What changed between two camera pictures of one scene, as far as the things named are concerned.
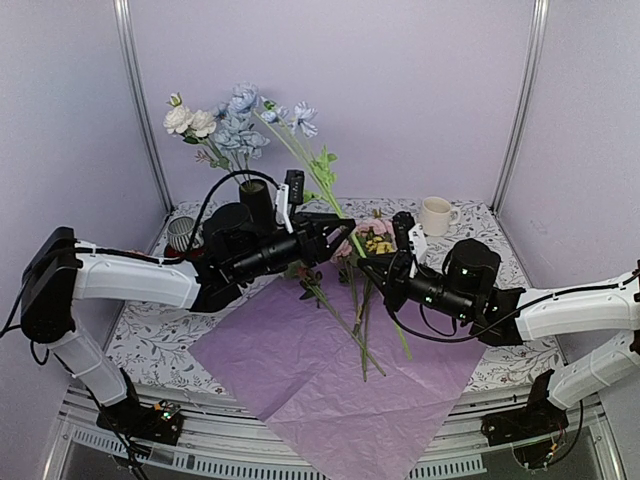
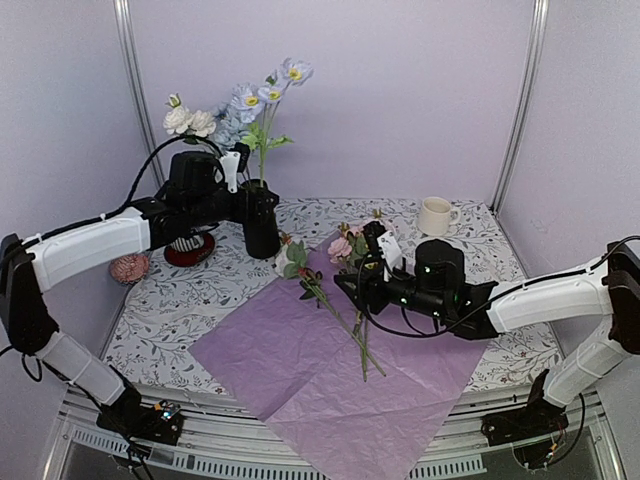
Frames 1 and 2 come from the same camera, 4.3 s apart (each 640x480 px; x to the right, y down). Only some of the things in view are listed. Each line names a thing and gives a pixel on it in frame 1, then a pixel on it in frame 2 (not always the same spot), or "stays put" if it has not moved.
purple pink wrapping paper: [351, 386] stays put
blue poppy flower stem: [319, 163] -> [252, 102]
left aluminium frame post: [124, 17] stays put
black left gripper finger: [324, 255] -> [260, 204]
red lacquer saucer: [172, 253] stays put
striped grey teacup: [180, 230] stays put
